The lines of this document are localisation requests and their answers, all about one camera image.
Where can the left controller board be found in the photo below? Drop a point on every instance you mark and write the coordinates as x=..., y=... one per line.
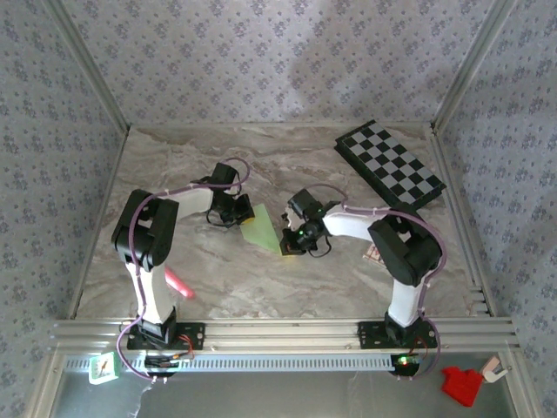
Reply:
x=163, y=363

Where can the light green paper sheet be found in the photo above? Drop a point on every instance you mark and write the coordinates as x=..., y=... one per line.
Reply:
x=261, y=231

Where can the pink tube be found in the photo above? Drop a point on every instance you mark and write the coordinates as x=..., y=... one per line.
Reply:
x=178, y=285

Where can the aluminium frame post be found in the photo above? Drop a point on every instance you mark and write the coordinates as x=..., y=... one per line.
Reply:
x=474, y=65

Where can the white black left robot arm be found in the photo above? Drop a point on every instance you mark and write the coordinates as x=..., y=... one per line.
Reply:
x=148, y=235

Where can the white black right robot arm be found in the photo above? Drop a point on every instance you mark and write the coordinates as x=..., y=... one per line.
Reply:
x=404, y=248

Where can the black grey folding chessboard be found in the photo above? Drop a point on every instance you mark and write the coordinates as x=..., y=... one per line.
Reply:
x=391, y=167

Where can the red white card pack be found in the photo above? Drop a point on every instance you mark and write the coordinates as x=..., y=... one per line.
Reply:
x=373, y=253

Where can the green white small card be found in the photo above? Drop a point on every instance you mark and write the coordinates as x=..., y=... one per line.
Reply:
x=104, y=368

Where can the right controller board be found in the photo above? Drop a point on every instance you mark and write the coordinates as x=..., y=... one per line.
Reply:
x=404, y=363

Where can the white pink plastic clip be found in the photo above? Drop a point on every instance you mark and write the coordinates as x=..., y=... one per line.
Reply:
x=491, y=370

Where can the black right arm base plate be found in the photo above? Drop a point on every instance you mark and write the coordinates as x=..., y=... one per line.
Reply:
x=370, y=335

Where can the controller board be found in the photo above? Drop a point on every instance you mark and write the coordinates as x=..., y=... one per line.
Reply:
x=163, y=363
x=404, y=363

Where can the aluminium front rail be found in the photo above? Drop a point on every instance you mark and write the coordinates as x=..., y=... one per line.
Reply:
x=283, y=333

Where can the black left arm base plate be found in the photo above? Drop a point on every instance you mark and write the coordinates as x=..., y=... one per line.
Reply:
x=191, y=337

